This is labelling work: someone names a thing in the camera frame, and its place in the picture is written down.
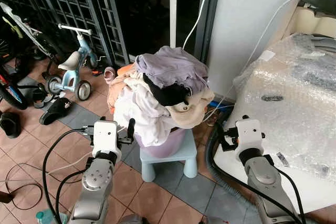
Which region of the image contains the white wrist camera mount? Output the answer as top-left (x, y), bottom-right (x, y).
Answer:
top-left (93, 121), bottom-right (118, 154)
top-left (235, 119), bottom-right (263, 154)

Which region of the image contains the dark metal lattice gate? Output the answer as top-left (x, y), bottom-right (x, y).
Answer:
top-left (0, 0), bottom-right (132, 68)

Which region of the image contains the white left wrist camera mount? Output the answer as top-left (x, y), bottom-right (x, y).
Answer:
top-left (93, 121), bottom-right (118, 154)

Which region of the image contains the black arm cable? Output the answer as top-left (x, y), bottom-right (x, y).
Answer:
top-left (41, 127), bottom-right (95, 224)
top-left (261, 153), bottom-right (308, 224)

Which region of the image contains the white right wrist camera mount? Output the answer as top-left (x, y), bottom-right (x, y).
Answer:
top-left (235, 119), bottom-right (263, 154)

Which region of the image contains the thin black floor cable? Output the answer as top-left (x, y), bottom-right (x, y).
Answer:
top-left (0, 160), bottom-right (50, 210)

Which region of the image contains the orange garment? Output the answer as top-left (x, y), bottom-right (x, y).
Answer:
top-left (107, 64), bottom-right (141, 110)

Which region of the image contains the white frame bicycle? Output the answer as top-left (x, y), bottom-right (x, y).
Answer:
top-left (0, 2), bottom-right (59, 70)

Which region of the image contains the white garment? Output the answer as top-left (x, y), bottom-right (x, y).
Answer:
top-left (113, 79), bottom-right (175, 147)

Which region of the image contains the light blue child tricycle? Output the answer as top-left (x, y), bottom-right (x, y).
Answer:
top-left (46, 24), bottom-right (107, 102)

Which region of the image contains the purple laundry basket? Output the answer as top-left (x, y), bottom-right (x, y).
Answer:
top-left (133, 127), bottom-right (187, 159)

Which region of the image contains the beige garment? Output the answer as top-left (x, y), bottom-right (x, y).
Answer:
top-left (165, 89), bottom-right (216, 130)

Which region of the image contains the lilac garment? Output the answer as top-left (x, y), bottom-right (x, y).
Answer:
top-left (133, 46), bottom-right (211, 97)

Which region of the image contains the clear bubble wrap sheet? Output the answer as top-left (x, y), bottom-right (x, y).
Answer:
top-left (231, 33), bottom-right (336, 171)

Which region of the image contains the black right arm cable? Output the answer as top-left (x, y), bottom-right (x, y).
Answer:
top-left (261, 153), bottom-right (308, 224)

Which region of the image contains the white hanging cable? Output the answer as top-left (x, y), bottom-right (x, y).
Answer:
top-left (182, 0), bottom-right (219, 51)

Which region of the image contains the white vertical pipe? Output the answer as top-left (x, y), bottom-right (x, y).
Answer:
top-left (169, 0), bottom-right (178, 49)

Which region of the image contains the black garment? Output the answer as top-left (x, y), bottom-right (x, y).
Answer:
top-left (143, 74), bottom-right (191, 107)

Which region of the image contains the light blue plastic stool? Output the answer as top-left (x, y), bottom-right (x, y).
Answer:
top-left (139, 141), bottom-right (198, 183)

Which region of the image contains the grey corrugated hose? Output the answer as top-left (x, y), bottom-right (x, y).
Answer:
top-left (204, 123), bottom-right (266, 220)

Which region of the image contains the pink shoe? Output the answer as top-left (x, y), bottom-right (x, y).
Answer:
top-left (103, 67), bottom-right (118, 83)

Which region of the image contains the white washing machine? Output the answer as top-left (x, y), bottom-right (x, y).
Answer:
top-left (212, 4), bottom-right (336, 215)

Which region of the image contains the black slipper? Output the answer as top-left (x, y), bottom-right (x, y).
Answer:
top-left (39, 97), bottom-right (72, 126)
top-left (0, 111), bottom-right (22, 140)

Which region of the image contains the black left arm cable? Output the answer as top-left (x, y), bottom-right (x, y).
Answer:
top-left (41, 127), bottom-right (95, 224)

